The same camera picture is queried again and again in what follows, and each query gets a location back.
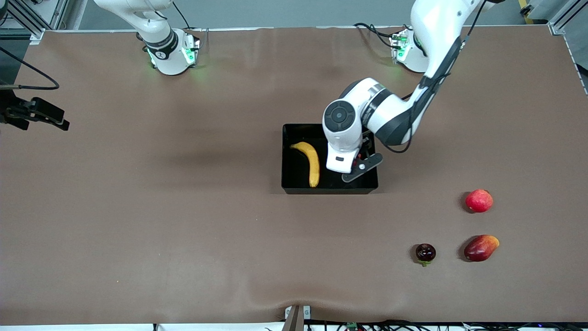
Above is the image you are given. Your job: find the yellow banana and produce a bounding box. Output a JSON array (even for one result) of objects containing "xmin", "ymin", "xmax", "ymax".
[{"xmin": 289, "ymin": 142, "xmax": 321, "ymax": 188}]

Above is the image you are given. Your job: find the black rectangular plastic box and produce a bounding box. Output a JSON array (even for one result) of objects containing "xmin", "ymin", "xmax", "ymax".
[{"xmin": 281, "ymin": 123, "xmax": 379, "ymax": 194}]

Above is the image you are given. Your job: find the dark purple mangosteen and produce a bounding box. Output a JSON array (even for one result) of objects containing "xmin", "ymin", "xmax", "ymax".
[{"xmin": 415, "ymin": 243, "xmax": 436, "ymax": 267}]

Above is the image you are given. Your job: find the red yellow mango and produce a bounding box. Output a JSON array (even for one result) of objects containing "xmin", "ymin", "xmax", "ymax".
[{"xmin": 463, "ymin": 234, "xmax": 500, "ymax": 263}]

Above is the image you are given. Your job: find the aluminium frame profile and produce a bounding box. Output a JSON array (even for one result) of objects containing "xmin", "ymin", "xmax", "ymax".
[
  {"xmin": 547, "ymin": 0, "xmax": 588, "ymax": 35},
  {"xmin": 0, "ymin": 0, "xmax": 69, "ymax": 44}
]

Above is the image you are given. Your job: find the black left arm base cable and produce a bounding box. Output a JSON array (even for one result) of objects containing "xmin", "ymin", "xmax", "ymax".
[{"xmin": 354, "ymin": 22, "xmax": 414, "ymax": 49}]

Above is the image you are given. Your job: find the black arm base cable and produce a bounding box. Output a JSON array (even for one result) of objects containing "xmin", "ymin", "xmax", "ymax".
[
  {"xmin": 172, "ymin": 0, "xmax": 203, "ymax": 33},
  {"xmin": 354, "ymin": 22, "xmax": 414, "ymax": 49}
]

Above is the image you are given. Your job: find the black right arm base cable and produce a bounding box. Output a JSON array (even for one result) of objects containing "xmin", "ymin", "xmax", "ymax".
[{"xmin": 172, "ymin": 0, "xmax": 203, "ymax": 33}]

